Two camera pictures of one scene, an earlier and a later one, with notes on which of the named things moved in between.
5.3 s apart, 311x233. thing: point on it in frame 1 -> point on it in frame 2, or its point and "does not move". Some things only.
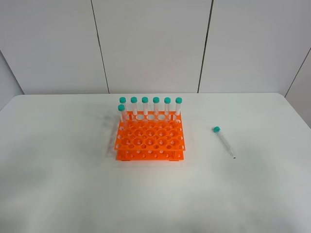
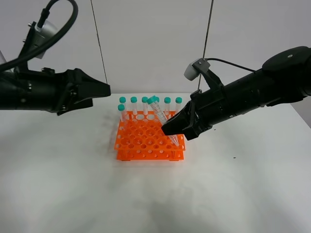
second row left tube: [121, 108] does not move
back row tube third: [145, 100] does not move
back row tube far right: [178, 101] does not move
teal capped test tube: [224, 142] -> [152, 101]
